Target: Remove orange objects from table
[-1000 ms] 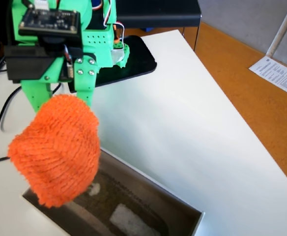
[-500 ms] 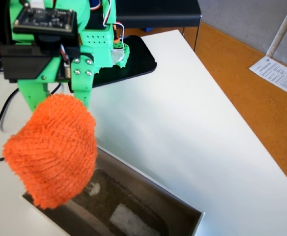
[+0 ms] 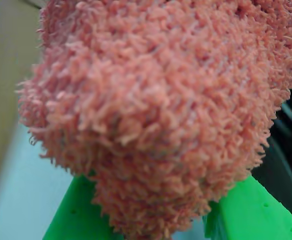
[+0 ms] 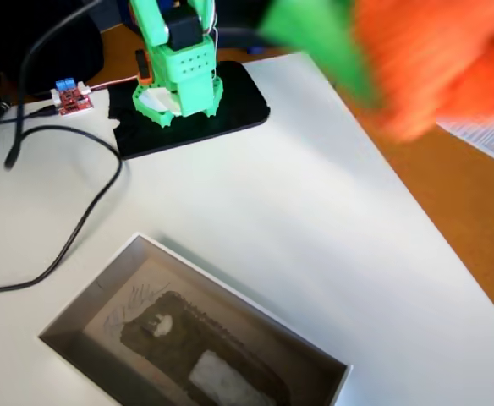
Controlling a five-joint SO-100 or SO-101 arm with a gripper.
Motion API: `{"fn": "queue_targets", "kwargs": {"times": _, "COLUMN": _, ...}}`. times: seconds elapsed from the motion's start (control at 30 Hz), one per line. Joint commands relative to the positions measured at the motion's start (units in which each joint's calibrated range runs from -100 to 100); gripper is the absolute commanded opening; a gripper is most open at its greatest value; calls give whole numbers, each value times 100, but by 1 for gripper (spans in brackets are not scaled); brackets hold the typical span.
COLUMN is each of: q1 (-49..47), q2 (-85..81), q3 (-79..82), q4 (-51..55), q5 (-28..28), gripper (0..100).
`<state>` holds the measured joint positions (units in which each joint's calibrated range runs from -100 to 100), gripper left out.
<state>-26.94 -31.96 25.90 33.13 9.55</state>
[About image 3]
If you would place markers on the fuzzy orange sock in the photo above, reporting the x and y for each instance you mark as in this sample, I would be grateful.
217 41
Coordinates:
156 100

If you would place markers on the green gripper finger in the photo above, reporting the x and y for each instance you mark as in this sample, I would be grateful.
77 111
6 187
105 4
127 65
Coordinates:
76 215
256 220

